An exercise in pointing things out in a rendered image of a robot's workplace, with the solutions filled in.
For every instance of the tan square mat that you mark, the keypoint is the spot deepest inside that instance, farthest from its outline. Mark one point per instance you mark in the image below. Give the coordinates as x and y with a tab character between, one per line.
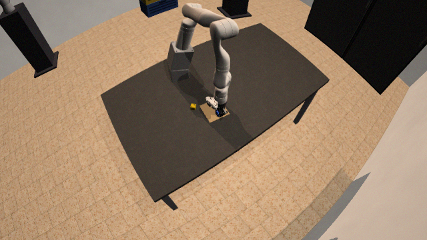
210	113

